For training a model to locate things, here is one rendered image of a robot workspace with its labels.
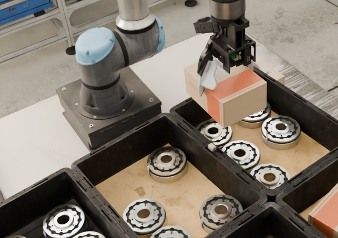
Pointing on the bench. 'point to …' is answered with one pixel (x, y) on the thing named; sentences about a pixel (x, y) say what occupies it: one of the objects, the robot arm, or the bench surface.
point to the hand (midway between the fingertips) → (224, 82)
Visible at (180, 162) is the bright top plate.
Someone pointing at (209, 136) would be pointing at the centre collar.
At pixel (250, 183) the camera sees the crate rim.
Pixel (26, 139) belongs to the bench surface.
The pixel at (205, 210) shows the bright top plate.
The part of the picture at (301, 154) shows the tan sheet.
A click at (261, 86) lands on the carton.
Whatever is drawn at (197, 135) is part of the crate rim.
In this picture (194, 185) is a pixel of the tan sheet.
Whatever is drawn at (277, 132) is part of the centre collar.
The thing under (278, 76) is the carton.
